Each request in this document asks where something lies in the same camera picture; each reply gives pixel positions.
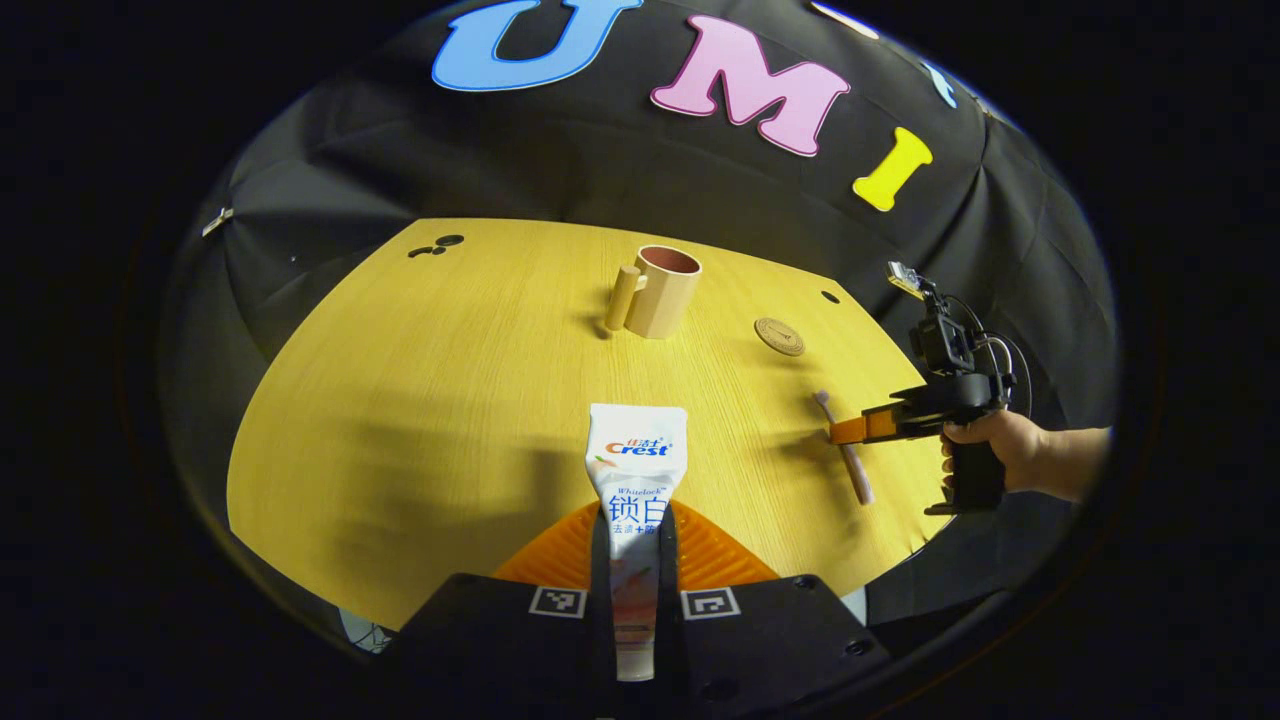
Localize pale pink toothbrush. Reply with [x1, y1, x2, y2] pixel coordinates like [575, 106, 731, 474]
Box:
[812, 390, 875, 506]

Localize black backdrop cloth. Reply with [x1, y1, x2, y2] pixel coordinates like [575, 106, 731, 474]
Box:
[160, 0, 1119, 621]

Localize white toothpaste tube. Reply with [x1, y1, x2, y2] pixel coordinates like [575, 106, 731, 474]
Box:
[585, 403, 690, 683]

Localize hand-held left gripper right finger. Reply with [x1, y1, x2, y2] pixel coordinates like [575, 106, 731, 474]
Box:
[655, 503, 891, 719]

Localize round brown coaster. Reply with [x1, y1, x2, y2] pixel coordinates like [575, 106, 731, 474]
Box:
[754, 317, 806, 357]

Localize beige cup with handle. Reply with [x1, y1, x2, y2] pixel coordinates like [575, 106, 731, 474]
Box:
[603, 245, 703, 340]

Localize thin gripper cables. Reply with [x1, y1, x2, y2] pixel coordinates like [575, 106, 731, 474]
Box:
[950, 295, 1033, 413]

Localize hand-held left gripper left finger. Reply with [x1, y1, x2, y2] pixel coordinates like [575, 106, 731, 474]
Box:
[385, 503, 613, 716]

